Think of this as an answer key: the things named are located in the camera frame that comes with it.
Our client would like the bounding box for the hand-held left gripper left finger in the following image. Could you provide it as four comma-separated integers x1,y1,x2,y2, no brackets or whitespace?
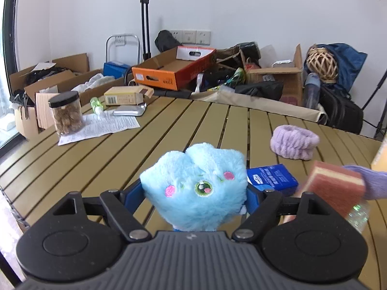
53,181,152,243

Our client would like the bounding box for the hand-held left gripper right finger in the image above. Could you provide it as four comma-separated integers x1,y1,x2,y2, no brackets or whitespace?
231,184,330,243

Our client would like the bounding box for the blue and yellow plush toy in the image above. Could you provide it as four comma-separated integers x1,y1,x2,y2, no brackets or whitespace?
139,143,248,232

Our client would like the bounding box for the purple fluffy headband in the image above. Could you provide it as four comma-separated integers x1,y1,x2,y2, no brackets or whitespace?
270,125,320,161

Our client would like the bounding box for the crushed clear plastic bottle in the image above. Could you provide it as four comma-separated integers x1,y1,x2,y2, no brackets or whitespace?
345,199,371,234

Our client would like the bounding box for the purple satin cloth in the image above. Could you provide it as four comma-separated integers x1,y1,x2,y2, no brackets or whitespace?
343,165,387,200

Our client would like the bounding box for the blue cardboard box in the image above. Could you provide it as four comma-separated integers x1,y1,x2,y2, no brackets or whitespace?
246,164,299,196

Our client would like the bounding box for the printed paper sheet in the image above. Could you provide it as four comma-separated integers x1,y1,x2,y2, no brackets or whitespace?
57,110,141,146

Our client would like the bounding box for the tan folding table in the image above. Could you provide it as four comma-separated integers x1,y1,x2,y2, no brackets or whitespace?
0,95,387,248

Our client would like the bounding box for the silver foil pouch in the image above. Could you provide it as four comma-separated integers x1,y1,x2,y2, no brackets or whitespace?
112,103,148,117

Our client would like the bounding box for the beige canvas cloth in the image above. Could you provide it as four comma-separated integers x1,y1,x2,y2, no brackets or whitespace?
190,85,328,125

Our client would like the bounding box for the small green bottle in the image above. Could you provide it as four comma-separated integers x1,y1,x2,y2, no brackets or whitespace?
89,97,106,118

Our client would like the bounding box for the small tan cardboard box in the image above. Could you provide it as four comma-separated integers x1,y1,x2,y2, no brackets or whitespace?
104,85,155,106

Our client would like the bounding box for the clear jar with black lid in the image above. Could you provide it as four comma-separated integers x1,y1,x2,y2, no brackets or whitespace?
48,91,84,136

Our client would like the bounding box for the black folded bag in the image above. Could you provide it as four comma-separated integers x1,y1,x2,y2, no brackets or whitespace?
234,80,285,101

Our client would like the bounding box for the white plastic bag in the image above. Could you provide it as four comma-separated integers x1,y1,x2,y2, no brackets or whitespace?
71,73,117,94

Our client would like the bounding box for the grey blue water bottle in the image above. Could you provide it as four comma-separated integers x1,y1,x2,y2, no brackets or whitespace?
302,72,321,111

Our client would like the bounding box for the brown cardboard box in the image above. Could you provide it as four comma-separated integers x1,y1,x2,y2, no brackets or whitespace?
246,44,304,105

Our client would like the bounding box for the black backpack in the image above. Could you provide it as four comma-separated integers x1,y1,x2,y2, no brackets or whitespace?
317,83,364,135

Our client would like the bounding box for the blue storage box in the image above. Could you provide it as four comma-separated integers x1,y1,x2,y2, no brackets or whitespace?
103,61,132,79

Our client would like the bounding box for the orange cardboard tray box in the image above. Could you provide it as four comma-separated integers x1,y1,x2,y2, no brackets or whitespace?
131,46,217,92

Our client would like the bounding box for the large open cardboard box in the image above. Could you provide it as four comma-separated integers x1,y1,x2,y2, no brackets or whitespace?
8,53,91,141

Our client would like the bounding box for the black box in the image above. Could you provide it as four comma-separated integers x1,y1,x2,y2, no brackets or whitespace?
239,41,261,62

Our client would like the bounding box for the woven rattan ball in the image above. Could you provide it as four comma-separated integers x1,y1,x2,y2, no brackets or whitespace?
306,48,339,82

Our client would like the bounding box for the black tripod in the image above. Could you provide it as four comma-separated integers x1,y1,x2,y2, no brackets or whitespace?
361,69,387,141

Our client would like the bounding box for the dark blue backpack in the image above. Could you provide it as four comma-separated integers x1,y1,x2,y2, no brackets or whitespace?
310,43,369,93

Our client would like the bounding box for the silver metal tube frame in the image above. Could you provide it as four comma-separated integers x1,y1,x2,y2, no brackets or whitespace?
105,33,140,76

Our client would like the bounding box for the black strap bag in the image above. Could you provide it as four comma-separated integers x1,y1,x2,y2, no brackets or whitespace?
10,66,71,109

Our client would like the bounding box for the black cart pull handle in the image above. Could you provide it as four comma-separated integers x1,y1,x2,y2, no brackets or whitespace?
133,0,155,62

